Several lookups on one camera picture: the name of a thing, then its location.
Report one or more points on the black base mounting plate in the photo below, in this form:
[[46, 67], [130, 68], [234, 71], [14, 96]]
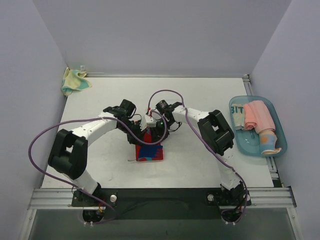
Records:
[[163, 204]]

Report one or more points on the white rolled towel blue letters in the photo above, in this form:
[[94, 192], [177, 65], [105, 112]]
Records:
[[238, 116]]

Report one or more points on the aluminium right frame rail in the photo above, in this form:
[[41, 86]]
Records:
[[273, 170]]

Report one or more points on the red blue patterned towel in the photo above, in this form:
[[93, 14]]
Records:
[[145, 153]]

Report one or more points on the yellow teal crumpled towel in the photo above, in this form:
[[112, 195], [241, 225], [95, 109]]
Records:
[[74, 81]]

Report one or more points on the pink rolled towel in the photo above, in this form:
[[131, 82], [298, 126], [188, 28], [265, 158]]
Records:
[[258, 117]]

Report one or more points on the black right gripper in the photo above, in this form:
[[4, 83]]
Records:
[[162, 133]]

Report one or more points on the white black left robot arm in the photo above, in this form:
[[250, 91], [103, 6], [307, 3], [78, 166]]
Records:
[[69, 153]]

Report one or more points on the aluminium front frame rail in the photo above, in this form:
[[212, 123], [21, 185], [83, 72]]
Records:
[[61, 198]]

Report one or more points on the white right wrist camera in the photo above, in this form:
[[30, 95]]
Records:
[[150, 111]]

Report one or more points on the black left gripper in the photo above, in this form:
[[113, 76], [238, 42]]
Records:
[[135, 138]]

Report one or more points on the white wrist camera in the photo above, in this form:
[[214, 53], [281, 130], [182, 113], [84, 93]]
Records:
[[150, 111], [147, 122]]

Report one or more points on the aluminium frame rail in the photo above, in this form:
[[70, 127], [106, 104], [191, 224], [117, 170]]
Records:
[[61, 198], [273, 170]]

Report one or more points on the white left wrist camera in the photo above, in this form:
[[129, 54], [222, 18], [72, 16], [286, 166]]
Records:
[[147, 122]]

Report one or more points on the peach blue rolled towel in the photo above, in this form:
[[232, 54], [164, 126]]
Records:
[[267, 143]]

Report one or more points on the blue plastic basket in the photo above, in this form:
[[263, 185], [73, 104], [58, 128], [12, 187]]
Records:
[[248, 141]]

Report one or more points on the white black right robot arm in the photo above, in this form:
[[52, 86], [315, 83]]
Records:
[[214, 131]]

